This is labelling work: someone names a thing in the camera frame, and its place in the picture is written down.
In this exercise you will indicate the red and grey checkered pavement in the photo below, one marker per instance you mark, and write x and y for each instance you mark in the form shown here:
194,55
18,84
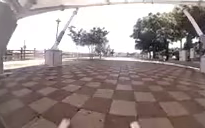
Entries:
123,86

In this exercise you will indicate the robot's own part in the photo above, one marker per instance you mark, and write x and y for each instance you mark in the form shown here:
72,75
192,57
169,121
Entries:
64,123
134,125

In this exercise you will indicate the railing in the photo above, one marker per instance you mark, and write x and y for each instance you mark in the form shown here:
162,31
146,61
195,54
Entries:
21,54

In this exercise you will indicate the small tree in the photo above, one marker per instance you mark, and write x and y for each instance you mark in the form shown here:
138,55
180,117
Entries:
94,40

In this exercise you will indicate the lamp pole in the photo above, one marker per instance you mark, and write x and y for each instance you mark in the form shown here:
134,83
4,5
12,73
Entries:
58,28

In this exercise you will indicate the pale concrete path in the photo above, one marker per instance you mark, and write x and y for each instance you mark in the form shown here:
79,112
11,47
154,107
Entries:
21,63

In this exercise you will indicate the white canopy shelter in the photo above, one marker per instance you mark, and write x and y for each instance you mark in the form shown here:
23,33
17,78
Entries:
0,36

